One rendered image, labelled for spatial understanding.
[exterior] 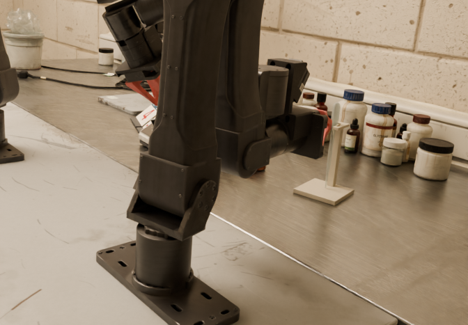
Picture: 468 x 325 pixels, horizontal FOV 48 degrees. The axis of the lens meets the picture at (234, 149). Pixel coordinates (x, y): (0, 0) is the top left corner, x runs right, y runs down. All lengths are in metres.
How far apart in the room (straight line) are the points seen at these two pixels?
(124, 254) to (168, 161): 0.17
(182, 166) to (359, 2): 0.98
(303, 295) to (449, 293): 0.18
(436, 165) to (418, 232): 0.28
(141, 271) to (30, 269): 0.15
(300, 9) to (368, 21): 0.23
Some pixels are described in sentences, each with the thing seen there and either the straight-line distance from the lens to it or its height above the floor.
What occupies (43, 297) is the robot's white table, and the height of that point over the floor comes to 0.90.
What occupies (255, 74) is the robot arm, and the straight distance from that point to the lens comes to 0.63.
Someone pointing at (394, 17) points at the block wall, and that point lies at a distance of 1.38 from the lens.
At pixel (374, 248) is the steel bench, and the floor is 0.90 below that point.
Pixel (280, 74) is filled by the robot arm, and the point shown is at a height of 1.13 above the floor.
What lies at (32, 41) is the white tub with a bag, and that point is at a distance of 2.04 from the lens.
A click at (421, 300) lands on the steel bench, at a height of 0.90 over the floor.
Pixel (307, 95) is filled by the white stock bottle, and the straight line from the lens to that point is 1.42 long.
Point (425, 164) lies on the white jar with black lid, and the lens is 1.12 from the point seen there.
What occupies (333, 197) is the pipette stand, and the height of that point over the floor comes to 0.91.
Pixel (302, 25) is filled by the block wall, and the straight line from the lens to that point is 1.56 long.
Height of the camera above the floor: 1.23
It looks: 17 degrees down
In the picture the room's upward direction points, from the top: 5 degrees clockwise
